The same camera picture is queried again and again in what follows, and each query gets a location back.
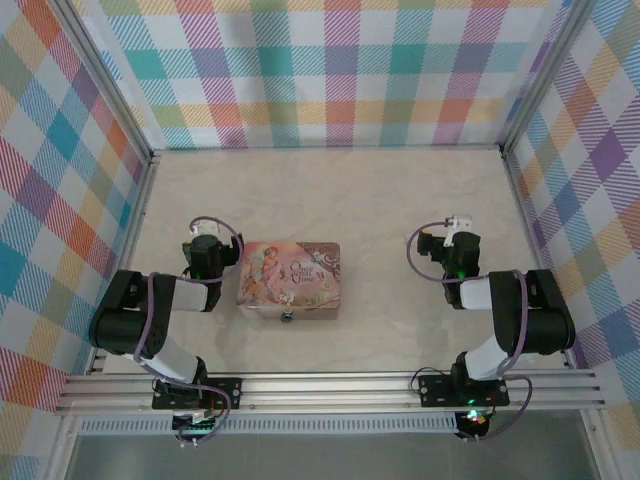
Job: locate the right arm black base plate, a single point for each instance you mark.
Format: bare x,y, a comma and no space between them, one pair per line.
435,387

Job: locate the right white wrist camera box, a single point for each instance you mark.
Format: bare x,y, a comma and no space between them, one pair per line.
459,221

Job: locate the aluminium frame post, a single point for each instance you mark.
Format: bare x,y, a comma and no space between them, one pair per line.
125,107
542,75

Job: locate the aluminium side rail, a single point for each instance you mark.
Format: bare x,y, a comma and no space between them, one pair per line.
136,225
526,225

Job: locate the aluminium frame leg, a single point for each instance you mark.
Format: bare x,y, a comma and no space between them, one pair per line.
600,445
62,450

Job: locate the long aluminium mounting rail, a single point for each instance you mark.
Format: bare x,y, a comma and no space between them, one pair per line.
325,390

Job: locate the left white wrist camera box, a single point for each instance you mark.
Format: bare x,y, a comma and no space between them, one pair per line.
205,229

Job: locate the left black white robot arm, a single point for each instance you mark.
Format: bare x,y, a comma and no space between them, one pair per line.
125,310

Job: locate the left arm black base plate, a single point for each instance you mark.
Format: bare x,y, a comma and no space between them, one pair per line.
232,387

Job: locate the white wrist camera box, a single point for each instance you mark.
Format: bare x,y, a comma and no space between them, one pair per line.
459,221
205,229

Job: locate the pink illustrated tin box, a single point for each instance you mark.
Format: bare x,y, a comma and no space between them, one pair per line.
290,280

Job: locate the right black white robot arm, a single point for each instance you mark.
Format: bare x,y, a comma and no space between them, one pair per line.
540,320

